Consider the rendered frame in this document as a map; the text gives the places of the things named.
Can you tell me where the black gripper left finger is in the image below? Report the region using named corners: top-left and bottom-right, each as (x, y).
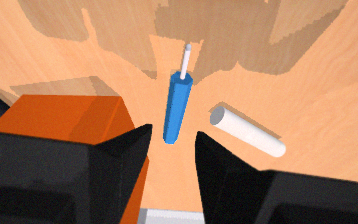
top-left (0, 123), bottom-right (153, 224)

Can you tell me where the blue stylus with grey tip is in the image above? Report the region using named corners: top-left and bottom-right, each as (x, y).
top-left (163, 44), bottom-right (193, 145)

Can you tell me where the white cylinder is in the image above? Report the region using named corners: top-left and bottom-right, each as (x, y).
top-left (210, 106), bottom-right (286, 157)

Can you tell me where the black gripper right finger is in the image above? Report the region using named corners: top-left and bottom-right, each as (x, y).
top-left (195, 131), bottom-right (358, 224)

